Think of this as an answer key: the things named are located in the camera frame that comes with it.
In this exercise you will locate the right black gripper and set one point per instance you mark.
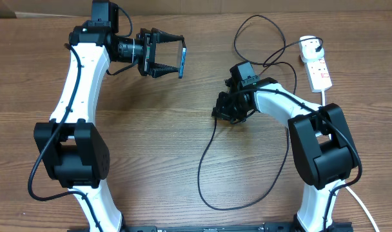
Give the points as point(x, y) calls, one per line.
point(224, 113)

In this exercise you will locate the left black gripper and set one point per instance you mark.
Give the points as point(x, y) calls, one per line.
point(149, 46)

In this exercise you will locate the blue Samsung Galaxy smartphone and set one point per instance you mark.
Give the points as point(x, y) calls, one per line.
point(181, 58)

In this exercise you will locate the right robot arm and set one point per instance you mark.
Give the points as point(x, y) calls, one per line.
point(323, 150)

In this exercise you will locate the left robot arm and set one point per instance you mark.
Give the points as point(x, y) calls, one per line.
point(73, 157)

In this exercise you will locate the white power strip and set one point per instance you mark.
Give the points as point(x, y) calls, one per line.
point(318, 75)

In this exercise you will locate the white wall charger adapter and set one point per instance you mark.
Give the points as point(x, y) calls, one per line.
point(310, 48)

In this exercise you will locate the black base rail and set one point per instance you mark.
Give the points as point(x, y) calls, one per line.
point(267, 227)

